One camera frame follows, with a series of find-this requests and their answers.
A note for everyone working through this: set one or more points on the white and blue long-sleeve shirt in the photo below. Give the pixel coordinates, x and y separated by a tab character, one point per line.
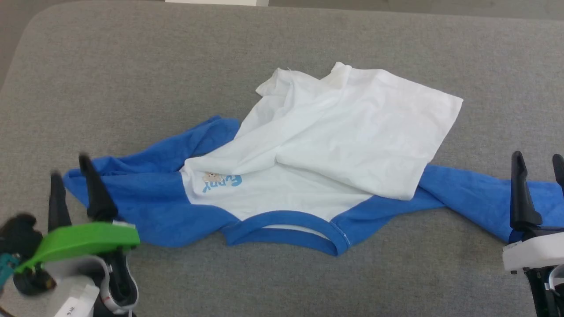
330	132

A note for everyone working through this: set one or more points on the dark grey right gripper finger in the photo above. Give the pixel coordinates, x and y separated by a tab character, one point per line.
521	198
560	169

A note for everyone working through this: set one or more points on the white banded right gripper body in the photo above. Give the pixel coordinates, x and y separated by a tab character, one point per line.
537	253

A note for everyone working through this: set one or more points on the grey fabric sofa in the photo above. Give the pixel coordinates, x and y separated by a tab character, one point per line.
132	66

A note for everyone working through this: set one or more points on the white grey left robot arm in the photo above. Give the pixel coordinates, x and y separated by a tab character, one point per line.
79	295

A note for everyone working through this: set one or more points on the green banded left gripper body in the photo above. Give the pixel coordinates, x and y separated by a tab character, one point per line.
88	240

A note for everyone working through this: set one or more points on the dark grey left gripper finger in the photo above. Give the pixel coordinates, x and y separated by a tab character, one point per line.
99	198
58	207

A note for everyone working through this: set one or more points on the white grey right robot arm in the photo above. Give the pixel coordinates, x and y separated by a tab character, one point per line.
544	293

